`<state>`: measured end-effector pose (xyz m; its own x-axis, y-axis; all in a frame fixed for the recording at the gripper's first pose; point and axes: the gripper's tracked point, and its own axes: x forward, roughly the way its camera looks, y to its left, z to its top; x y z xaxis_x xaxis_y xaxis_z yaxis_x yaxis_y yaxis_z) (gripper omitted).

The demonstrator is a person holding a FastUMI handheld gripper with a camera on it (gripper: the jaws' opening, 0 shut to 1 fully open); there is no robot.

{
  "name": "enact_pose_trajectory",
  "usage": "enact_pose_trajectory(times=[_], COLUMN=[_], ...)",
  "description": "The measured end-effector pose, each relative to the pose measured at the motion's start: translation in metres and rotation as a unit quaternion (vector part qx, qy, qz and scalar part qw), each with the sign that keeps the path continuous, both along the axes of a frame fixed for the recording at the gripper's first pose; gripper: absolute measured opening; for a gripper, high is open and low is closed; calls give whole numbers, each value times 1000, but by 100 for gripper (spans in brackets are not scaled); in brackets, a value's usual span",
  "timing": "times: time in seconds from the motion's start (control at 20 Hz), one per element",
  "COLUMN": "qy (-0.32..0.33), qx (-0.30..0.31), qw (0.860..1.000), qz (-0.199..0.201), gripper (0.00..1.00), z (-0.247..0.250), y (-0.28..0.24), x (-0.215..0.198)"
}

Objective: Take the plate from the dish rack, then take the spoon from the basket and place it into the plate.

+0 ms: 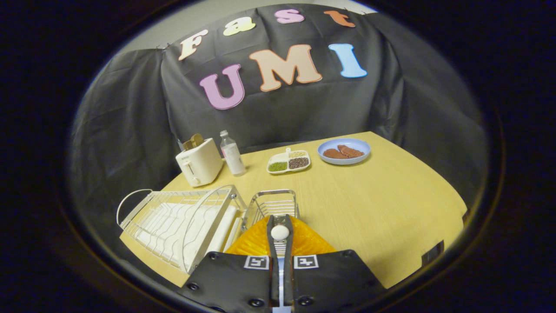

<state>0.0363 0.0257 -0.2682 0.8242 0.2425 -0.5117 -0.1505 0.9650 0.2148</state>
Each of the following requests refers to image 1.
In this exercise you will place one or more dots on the clear plastic bottle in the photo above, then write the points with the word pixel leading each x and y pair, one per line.
pixel 233 156

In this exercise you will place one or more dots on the green beans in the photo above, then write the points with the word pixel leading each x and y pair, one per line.
pixel 277 166

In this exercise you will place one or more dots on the brown meat patty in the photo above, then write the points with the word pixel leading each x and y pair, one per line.
pixel 333 154
pixel 351 151

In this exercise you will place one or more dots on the cream toaster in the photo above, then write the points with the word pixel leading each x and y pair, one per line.
pixel 200 163

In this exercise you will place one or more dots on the white plate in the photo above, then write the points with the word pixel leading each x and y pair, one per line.
pixel 217 230

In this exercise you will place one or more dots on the blue plate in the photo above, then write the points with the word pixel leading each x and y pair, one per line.
pixel 330 161

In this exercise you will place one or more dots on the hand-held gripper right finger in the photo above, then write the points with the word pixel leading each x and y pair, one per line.
pixel 288 278

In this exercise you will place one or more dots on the pale grains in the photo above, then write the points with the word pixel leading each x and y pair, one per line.
pixel 297 154

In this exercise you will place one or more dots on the toast slices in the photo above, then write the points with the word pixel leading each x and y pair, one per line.
pixel 193 141

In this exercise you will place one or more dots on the black backdrop cloth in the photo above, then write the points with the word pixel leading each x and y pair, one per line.
pixel 304 108

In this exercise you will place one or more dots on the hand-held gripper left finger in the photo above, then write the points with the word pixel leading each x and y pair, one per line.
pixel 273 278

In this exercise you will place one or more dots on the white divided dish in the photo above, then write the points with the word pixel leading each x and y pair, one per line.
pixel 282 160

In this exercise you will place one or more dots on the dark red beans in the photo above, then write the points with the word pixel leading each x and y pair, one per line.
pixel 299 163

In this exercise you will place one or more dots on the white spoon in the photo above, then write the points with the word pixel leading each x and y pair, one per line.
pixel 280 232

